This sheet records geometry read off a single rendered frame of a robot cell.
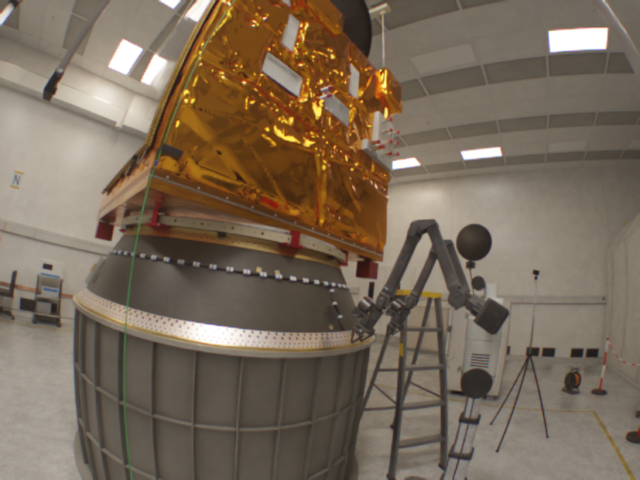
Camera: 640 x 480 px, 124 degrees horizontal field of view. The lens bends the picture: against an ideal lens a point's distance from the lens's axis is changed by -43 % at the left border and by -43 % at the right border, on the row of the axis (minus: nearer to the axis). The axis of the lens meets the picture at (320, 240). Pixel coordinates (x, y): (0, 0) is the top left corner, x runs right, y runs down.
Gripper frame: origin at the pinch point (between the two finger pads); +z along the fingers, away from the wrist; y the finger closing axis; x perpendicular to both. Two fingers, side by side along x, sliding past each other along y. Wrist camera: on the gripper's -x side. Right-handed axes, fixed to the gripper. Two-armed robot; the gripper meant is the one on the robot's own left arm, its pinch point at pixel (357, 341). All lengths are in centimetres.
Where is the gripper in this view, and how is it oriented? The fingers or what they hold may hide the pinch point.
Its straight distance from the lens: 150.1
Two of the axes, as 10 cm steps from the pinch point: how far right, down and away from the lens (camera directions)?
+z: -5.0, 8.5, 1.4
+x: 6.5, 4.8, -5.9
